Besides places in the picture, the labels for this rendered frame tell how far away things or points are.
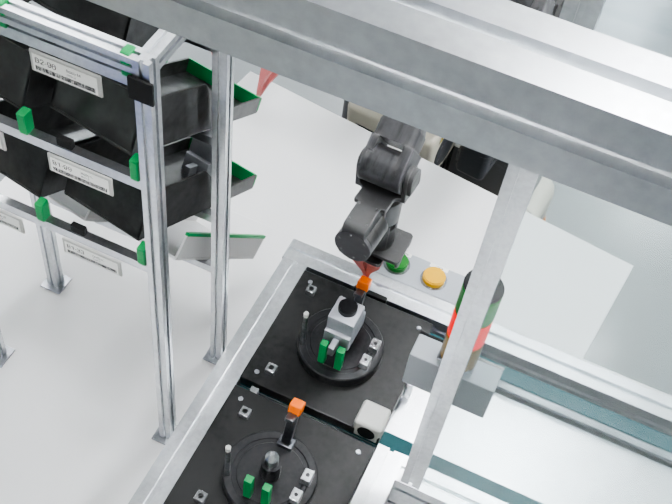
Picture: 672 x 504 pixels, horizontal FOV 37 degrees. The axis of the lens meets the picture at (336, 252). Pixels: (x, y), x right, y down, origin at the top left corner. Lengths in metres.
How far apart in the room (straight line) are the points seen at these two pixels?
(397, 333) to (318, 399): 0.19
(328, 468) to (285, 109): 0.88
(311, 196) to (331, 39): 1.57
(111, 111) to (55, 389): 0.65
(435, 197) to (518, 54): 1.62
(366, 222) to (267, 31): 0.98
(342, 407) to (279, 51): 1.19
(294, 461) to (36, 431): 0.44
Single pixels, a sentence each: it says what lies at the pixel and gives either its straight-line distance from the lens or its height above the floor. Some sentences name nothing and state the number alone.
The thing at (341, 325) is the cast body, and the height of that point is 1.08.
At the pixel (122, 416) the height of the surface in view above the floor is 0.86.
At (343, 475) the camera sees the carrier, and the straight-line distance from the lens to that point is 1.55.
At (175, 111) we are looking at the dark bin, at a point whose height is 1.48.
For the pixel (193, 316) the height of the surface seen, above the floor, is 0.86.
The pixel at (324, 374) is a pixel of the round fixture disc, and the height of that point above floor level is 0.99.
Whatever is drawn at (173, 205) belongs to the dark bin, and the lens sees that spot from 1.38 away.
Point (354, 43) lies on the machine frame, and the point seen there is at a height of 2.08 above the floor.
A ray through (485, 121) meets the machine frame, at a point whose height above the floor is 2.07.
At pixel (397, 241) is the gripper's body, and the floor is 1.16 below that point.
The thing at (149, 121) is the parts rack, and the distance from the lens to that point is 1.10.
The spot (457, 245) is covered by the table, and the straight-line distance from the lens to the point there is 1.97.
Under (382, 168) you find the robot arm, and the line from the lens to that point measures 1.42.
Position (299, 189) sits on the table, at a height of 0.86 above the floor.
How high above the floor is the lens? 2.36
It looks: 51 degrees down
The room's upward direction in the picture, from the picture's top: 9 degrees clockwise
